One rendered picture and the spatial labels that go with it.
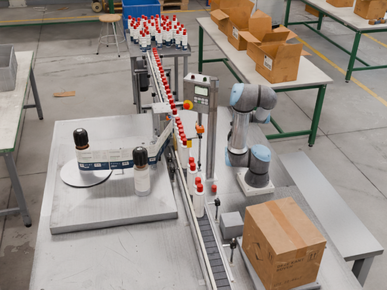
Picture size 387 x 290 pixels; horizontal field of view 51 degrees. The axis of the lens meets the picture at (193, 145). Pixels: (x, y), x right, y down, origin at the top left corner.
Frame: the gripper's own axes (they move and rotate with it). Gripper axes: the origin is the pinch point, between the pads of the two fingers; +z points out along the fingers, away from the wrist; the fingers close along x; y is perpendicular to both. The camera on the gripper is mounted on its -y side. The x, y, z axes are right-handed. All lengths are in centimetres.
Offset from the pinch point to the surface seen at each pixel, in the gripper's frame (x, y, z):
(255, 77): 63, -120, 10
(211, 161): -24.0, 24.5, -7.8
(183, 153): -39.3, 17.8, -11.6
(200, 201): -41, 62, -12
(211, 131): -25.2, 25.5, -29.8
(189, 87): -36, 18, -55
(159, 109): -48, -14, -26
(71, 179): -107, 14, -1
